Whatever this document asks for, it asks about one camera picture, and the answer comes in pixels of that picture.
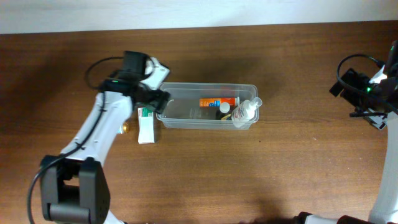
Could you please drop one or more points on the clear plastic container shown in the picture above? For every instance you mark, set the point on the clear plastic container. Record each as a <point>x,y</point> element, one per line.
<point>183,111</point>

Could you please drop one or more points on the white green medicine box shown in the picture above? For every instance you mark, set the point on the white green medicine box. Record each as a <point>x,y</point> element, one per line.
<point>146,126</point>

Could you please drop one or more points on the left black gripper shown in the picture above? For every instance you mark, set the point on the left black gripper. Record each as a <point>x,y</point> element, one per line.
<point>161,100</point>

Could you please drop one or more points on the small gold-capped jar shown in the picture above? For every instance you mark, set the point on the small gold-capped jar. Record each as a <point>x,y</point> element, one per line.
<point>124,128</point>

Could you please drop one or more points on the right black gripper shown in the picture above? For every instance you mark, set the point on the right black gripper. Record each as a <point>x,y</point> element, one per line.
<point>358,79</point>

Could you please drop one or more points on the dark bottle white cap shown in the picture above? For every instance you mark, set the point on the dark bottle white cap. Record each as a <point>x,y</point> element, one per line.
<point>223,112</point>

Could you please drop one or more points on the orange tablet tube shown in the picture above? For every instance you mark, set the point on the orange tablet tube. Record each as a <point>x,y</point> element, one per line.
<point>216,102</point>

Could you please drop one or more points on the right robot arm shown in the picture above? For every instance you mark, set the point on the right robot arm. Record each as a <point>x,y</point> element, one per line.
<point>384,209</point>

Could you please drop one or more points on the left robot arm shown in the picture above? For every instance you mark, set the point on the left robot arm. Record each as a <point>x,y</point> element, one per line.
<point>73,187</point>

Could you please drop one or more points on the white spray bottle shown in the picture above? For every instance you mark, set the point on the white spray bottle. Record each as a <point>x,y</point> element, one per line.
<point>245,112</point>

